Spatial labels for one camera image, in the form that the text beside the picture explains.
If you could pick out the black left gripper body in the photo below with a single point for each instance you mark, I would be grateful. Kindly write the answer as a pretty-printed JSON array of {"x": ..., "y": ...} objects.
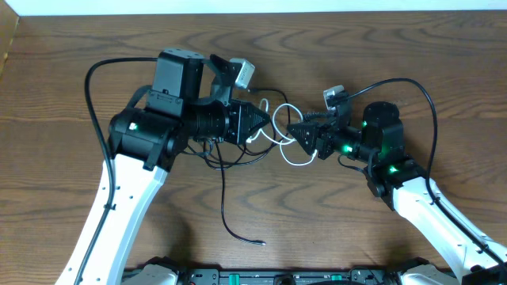
[{"x": 236, "y": 121}]

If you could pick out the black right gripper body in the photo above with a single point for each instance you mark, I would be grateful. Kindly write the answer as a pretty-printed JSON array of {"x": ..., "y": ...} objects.
[{"x": 346, "y": 141}]

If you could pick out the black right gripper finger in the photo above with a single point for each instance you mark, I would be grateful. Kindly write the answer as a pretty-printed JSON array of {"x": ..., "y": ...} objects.
[
  {"x": 318, "y": 115},
  {"x": 305, "y": 134}
]

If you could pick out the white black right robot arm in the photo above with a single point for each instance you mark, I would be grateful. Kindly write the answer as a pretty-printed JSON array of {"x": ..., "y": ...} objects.
[{"x": 403, "y": 185}]

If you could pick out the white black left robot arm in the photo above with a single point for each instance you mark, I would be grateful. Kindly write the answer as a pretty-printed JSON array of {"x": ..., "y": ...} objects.
[{"x": 190, "y": 99}]

